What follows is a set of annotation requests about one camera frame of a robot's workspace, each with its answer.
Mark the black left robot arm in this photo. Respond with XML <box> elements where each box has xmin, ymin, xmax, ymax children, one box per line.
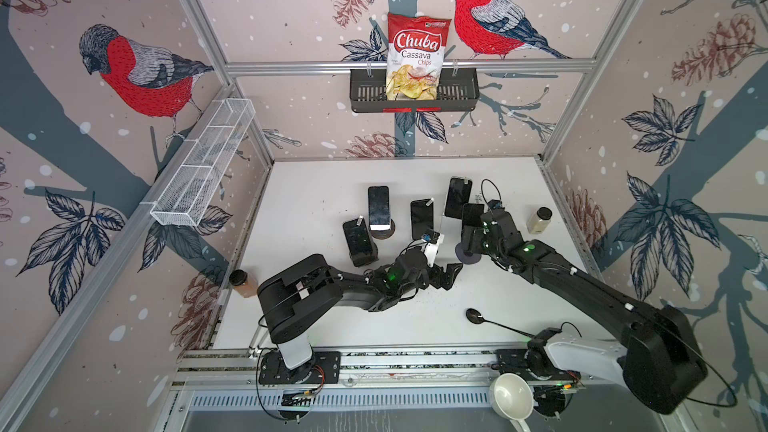
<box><xmin>257</xmin><ymin>247</ymin><xmax>464</xmax><ymax>370</ymax></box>

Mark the white wire wall shelf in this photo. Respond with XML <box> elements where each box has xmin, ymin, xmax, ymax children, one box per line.
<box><xmin>150</xmin><ymin>98</ymin><xmax>255</xmax><ymax>227</ymax></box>

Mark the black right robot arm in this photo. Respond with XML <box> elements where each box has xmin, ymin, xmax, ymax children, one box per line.
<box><xmin>460</xmin><ymin>208</ymin><xmax>707</xmax><ymax>415</ymax></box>

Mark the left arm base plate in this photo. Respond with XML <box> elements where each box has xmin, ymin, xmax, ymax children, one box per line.
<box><xmin>257</xmin><ymin>350</ymin><xmax>341</xmax><ymax>386</ymax></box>

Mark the black wire wall basket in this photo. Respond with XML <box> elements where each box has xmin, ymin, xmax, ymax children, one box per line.
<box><xmin>350</xmin><ymin>68</ymin><xmax>479</xmax><ymax>113</ymax></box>

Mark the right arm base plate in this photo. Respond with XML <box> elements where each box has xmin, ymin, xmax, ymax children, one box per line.
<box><xmin>495</xmin><ymin>348</ymin><xmax>581</xmax><ymax>382</ymax></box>

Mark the red Chuba cassava chips bag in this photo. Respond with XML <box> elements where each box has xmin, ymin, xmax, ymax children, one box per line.
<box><xmin>385</xmin><ymin>14</ymin><xmax>451</xmax><ymax>101</ymax></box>

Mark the black phone centre with sticker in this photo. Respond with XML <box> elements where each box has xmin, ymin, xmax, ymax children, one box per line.
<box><xmin>410</xmin><ymin>198</ymin><xmax>434</xmax><ymax>240</ymax></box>

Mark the spice jar with black lid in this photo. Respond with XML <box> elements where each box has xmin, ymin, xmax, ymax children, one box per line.
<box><xmin>527</xmin><ymin>207</ymin><xmax>553</xmax><ymax>235</ymax></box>

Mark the round wooden phone stand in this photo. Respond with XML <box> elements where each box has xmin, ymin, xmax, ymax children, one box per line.
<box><xmin>369</xmin><ymin>219</ymin><xmax>396</xmax><ymax>240</ymax></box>

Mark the purple round phone stand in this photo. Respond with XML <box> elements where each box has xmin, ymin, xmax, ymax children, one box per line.
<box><xmin>455</xmin><ymin>243</ymin><xmax>482</xmax><ymax>265</ymax></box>

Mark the black ladle spoon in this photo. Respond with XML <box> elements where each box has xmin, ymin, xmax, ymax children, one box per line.
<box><xmin>465</xmin><ymin>308</ymin><xmax>534</xmax><ymax>339</ymax></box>

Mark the white funnel cup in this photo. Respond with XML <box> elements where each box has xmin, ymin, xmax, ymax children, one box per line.
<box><xmin>489</xmin><ymin>373</ymin><xmax>535</xmax><ymax>432</ymax></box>

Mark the black phone on wooden stand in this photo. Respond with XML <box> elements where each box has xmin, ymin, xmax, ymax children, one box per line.
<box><xmin>368</xmin><ymin>186</ymin><xmax>391</xmax><ymax>228</ymax></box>

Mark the brown jar with black lid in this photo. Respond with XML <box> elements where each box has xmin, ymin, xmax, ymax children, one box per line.
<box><xmin>229</xmin><ymin>269</ymin><xmax>258</xmax><ymax>298</ymax></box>

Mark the white phone stand rear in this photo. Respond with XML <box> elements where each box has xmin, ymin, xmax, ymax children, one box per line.
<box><xmin>440</xmin><ymin>216</ymin><xmax>462</xmax><ymax>238</ymax></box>

